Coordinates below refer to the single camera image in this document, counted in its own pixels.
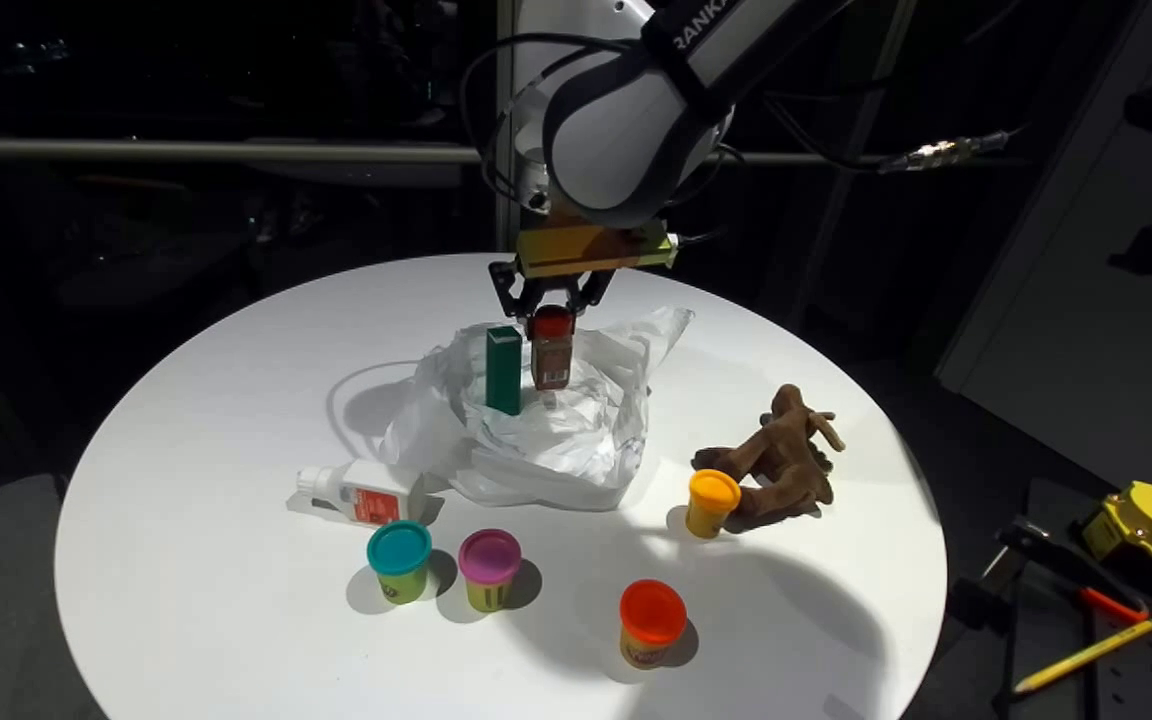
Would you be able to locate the yellow pencil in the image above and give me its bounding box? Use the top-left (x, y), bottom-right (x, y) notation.
top-left (1010, 616), bottom-right (1152, 697)

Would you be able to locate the purple lid dough cup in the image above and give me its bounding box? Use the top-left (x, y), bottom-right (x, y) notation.
top-left (461, 528), bottom-right (522, 614)

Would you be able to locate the brown plush toy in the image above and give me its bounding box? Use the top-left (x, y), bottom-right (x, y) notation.
top-left (690, 383), bottom-right (843, 532)

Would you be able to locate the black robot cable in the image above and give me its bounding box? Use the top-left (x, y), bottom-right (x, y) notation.
top-left (457, 31), bottom-right (647, 176)

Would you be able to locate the yellow lid dough cup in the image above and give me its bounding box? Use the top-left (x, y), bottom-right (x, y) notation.
top-left (682, 467), bottom-right (741, 535)

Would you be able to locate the green rectangular box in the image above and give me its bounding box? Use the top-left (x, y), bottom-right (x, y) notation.
top-left (483, 327), bottom-right (522, 418)

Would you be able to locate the metal window railing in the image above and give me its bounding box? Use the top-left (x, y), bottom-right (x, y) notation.
top-left (0, 0), bottom-right (900, 258)

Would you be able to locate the brown jar red lid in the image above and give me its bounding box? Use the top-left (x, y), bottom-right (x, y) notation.
top-left (528, 308), bottom-right (574, 392)

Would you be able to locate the orange lid dough cup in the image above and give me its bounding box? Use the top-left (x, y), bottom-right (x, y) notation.
top-left (616, 580), bottom-right (686, 669)

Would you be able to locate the teal lid dough cup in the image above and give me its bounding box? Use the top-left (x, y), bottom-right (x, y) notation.
top-left (366, 520), bottom-right (432, 606)

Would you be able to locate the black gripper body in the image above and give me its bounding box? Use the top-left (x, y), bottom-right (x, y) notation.
top-left (487, 261), bottom-right (587, 316)

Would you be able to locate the yellow wrist camera mount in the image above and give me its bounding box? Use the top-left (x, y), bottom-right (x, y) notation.
top-left (517, 226), bottom-right (678, 279)

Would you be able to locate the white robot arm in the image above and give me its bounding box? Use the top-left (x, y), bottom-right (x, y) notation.
top-left (457, 0), bottom-right (854, 324)

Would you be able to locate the white plastic bag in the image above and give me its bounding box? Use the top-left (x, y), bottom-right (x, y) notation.
top-left (327, 308), bottom-right (686, 512)

